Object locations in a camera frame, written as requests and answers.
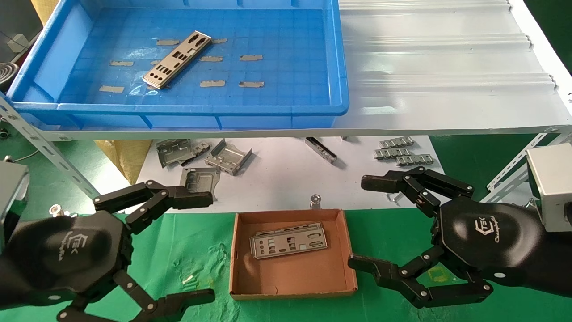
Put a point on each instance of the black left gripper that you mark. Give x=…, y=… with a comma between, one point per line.
x=67, y=255

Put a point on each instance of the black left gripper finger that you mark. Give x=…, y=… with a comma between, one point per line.
x=187, y=200

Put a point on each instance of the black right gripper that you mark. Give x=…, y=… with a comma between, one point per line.
x=491, y=241

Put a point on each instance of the silver metal I/O shield plate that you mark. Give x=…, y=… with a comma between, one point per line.
x=178, y=64
x=286, y=236
x=263, y=233

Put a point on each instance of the brown cardboard box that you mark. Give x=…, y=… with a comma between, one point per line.
x=290, y=277

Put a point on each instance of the blue plastic tray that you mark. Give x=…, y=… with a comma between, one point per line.
x=286, y=67

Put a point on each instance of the small white box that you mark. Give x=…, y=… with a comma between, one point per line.
x=18, y=42

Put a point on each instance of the flat grey stamped metal part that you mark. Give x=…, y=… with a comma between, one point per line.
x=199, y=176

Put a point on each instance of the small bent metal clip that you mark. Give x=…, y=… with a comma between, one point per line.
x=393, y=198

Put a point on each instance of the small stamped metal clip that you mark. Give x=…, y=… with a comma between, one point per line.
x=202, y=147

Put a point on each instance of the yellow woven bag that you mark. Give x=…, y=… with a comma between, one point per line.
x=129, y=156

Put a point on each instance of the segmented metal strip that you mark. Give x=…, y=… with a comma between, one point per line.
x=397, y=142
x=415, y=160
x=393, y=154

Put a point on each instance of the white paper sheet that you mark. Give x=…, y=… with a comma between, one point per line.
x=277, y=179

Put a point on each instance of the metal nut and bolt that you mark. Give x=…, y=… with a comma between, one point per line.
x=57, y=209

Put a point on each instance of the slotted grey angle bar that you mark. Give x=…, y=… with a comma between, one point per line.
x=509, y=175
x=58, y=160

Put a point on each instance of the white corrugated metal shelf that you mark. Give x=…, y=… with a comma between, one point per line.
x=447, y=67

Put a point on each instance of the grey spiral coil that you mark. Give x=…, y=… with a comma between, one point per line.
x=8, y=76

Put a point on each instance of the grey U-shaped metal bracket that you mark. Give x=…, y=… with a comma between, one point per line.
x=228, y=158

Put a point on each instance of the slender metal bracket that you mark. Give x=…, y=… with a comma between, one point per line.
x=321, y=151

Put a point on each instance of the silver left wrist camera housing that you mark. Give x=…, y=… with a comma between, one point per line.
x=11, y=192

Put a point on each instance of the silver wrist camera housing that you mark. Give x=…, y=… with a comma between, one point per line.
x=11, y=192
x=554, y=188

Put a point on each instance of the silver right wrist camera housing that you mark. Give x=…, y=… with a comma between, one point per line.
x=554, y=188

